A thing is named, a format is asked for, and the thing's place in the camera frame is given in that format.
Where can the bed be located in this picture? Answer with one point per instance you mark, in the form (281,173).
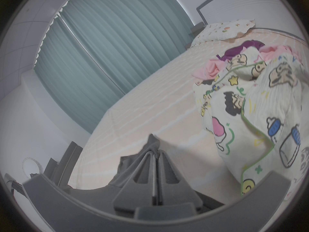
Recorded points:
(157,100)

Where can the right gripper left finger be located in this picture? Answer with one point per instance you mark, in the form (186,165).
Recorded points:
(137,192)

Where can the pink garment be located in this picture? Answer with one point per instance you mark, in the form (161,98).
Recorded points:
(210,69)

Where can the blue-green curtain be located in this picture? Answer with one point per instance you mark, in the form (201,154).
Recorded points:
(125,32)
(72,81)

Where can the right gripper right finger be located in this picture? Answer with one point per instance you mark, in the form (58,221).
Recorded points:
(176,192)

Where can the grey bedside table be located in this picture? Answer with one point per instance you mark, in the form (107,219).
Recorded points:
(196,30)

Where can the white printed garment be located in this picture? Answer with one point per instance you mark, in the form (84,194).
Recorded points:
(272,110)

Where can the purple garment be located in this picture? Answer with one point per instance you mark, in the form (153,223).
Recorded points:
(236,51)

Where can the white printed pillow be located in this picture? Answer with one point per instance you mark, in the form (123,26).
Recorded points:
(219,31)

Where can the black T-shirt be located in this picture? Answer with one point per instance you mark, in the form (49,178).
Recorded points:
(125,175)

